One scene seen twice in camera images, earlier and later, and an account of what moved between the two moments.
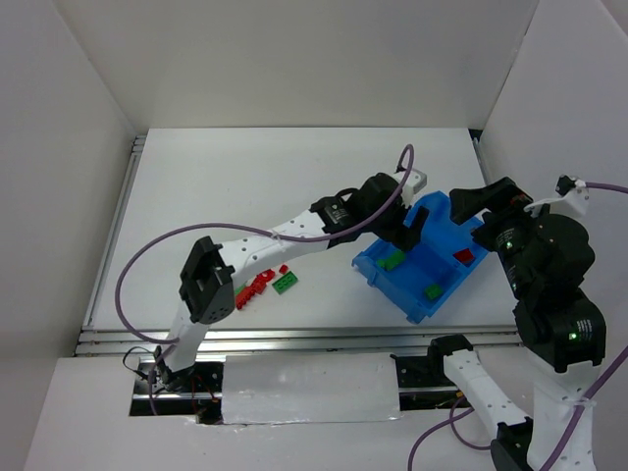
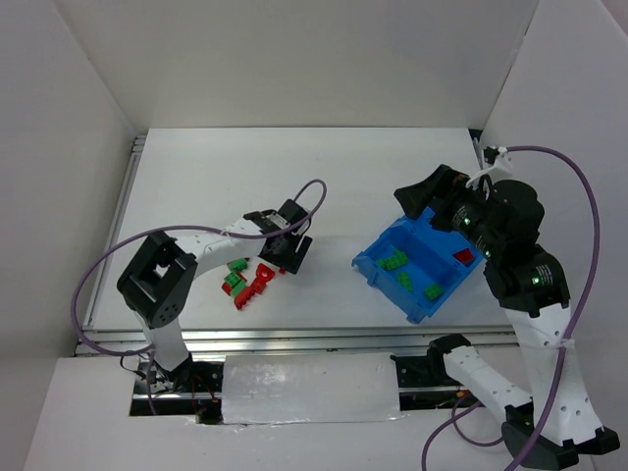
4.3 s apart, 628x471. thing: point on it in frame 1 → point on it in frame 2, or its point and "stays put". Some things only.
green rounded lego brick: (392, 262) stays put
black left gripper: (401, 231) → (296, 252)
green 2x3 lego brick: (286, 282) → (398, 258)
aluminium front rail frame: (291, 340) stays put
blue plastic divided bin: (413, 282) stays put
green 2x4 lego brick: (434, 290) stays put
